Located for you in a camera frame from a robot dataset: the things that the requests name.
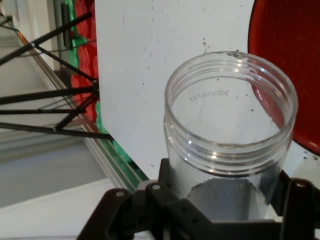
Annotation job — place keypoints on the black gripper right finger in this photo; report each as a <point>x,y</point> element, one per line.
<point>302,212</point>

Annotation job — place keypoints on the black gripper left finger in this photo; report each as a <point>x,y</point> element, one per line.
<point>150,215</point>

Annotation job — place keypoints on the dark grains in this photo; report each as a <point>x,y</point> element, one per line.
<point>220,200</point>

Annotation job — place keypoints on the clear plastic jar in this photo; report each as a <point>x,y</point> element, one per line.
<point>195,150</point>

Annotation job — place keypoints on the green foam puzzle piece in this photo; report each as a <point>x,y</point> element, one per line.
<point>75,32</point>
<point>117,147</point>

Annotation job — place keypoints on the black tripod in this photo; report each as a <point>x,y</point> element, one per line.
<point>50,94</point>

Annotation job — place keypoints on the red bowl with black rim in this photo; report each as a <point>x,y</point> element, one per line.
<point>287,50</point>

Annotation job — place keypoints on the red foam puzzle mat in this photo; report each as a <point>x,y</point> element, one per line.
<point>87,57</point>

